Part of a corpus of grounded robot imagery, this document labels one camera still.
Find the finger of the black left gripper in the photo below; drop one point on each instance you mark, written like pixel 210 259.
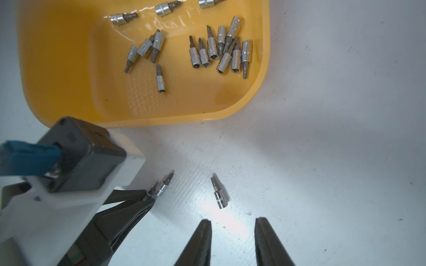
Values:
pixel 125 195
pixel 116 223

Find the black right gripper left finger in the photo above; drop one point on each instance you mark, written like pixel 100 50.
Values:
pixel 198 249

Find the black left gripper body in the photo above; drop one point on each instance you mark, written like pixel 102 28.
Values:
pixel 44 225

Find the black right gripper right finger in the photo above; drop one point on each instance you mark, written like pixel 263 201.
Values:
pixel 269 249

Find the yellow plastic storage box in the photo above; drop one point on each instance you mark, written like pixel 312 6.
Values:
pixel 72 61

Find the silver bit in box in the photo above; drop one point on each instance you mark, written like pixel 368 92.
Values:
pixel 166 8

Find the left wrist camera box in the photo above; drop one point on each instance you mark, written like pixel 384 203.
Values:
pixel 89 155

